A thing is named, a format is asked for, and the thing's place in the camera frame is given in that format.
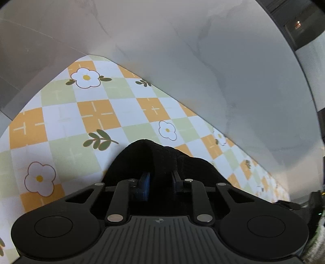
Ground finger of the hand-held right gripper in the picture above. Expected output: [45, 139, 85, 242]
[276, 200, 301, 211]

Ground black ribbed pants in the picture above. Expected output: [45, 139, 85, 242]
[102, 139, 232, 189]

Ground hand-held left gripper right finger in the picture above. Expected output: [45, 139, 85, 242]
[171, 170, 255, 224]

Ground checked floral tablecloth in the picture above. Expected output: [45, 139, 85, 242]
[0, 54, 291, 257]

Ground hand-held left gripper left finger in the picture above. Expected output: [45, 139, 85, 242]
[65, 172, 151, 224]

